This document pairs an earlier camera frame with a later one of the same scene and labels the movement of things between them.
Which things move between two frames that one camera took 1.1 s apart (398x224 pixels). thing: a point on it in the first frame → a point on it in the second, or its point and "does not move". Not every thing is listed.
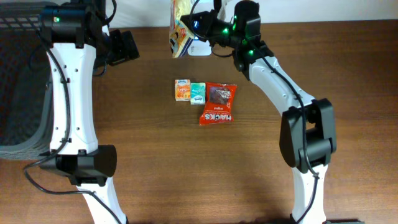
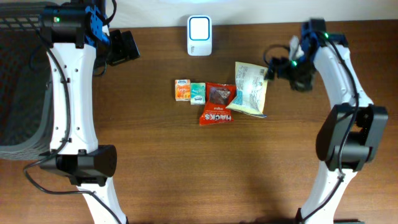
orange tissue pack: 183,89 does not move
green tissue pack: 198,93 does not move
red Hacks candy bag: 219,103 does not move
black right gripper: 206,30 → 303,79
